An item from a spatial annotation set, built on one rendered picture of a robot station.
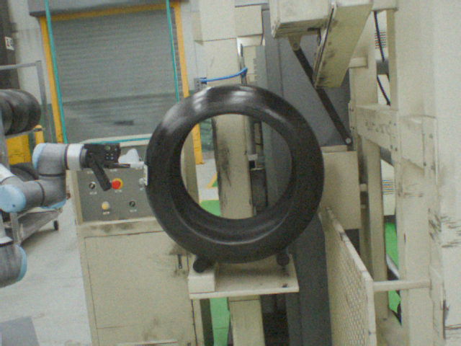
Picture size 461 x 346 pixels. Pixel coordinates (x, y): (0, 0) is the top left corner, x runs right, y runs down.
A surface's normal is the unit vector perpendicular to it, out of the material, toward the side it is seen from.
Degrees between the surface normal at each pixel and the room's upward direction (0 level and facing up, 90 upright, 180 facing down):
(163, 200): 92
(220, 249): 100
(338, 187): 90
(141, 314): 88
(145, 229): 90
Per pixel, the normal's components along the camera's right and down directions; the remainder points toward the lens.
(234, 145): -0.04, 0.16
